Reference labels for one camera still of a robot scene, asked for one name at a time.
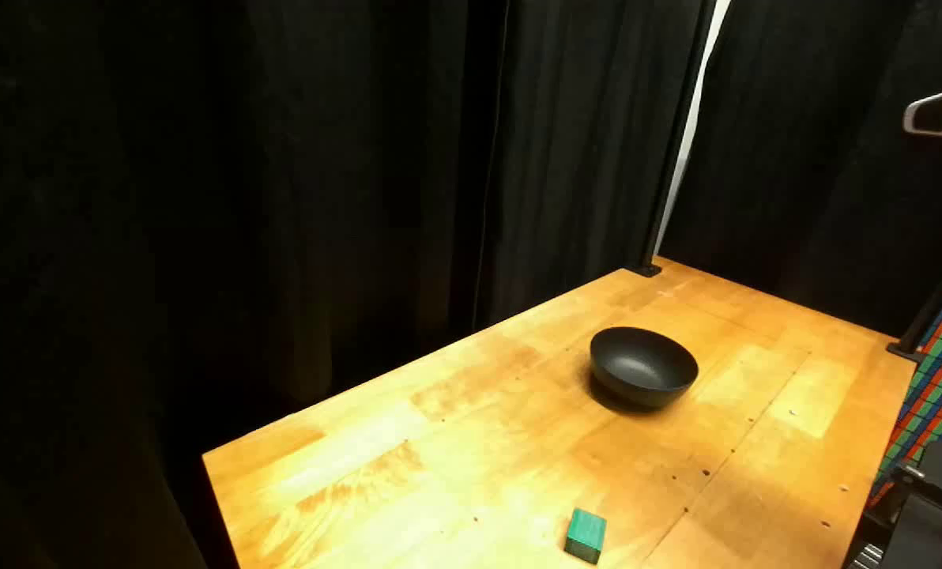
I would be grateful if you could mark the black vertical post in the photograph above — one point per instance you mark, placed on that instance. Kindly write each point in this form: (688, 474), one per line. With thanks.
(669, 158)

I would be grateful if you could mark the white vertical strip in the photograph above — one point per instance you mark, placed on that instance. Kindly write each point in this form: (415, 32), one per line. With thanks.
(693, 116)

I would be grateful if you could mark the black curtain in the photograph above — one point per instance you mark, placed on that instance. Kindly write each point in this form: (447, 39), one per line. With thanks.
(281, 191)

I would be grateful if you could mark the black table corner clamp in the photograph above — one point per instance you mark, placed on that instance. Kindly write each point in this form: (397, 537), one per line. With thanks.
(650, 271)

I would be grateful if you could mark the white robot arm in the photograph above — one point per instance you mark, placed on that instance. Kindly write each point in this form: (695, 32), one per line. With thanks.
(940, 116)

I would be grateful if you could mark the green block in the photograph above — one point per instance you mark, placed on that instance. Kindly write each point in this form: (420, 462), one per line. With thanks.
(585, 531)

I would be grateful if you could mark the colourful checkered board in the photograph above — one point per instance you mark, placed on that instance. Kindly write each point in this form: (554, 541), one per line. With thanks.
(940, 391)

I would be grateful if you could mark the black slanted support bar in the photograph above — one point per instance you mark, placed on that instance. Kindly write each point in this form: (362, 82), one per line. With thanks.
(930, 312)

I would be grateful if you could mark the black bowl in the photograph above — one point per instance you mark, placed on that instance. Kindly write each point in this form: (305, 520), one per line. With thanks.
(639, 365)

